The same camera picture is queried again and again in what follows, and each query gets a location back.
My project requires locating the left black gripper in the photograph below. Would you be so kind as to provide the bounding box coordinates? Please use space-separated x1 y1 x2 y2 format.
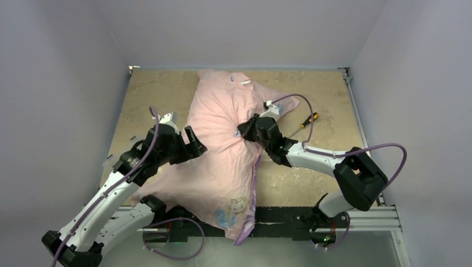
158 126 207 165

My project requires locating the pink pillow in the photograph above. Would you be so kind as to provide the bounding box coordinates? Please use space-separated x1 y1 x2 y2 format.
131 70 299 242

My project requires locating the purple printed pillowcase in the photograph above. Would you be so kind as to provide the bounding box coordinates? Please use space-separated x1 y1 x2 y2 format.
233 155 262 246

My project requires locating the yellow black screwdriver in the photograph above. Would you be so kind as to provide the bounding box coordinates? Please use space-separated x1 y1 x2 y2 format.
288 112 319 138

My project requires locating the clear plastic bag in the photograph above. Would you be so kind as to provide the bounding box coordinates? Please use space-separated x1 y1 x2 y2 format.
102 136 137 171

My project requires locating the black base bar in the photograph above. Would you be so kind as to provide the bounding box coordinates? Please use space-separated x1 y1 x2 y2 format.
145 206 350 245

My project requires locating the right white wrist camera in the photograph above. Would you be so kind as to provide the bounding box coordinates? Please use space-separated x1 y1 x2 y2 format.
259 101 280 121

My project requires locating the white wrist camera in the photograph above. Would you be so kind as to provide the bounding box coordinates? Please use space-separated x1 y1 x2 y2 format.
159 112 179 134
259 101 280 121

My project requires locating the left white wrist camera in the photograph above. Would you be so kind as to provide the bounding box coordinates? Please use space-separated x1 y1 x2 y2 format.
159 112 179 134

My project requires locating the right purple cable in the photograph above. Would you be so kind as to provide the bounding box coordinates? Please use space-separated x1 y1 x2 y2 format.
271 93 408 192

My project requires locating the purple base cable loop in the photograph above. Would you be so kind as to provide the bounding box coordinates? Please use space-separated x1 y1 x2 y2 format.
142 217 205 261

